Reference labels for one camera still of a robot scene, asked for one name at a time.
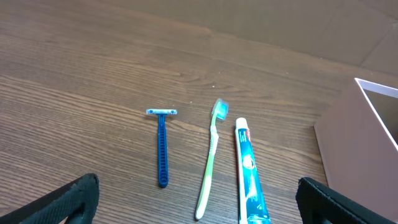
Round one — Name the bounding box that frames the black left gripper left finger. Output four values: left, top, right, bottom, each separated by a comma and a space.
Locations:
1, 173, 100, 224

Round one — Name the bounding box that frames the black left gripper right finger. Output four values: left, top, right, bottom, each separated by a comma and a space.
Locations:
295, 177, 395, 224

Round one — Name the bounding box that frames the blue disposable razor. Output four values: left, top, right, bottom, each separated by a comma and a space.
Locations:
146, 108, 178, 188

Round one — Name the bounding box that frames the teal toothpaste tube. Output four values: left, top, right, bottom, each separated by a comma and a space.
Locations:
235, 118, 271, 224

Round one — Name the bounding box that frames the white cardboard box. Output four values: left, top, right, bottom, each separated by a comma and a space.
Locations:
314, 78, 397, 222

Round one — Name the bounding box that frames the green white toothbrush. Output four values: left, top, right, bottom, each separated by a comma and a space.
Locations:
195, 99, 229, 220

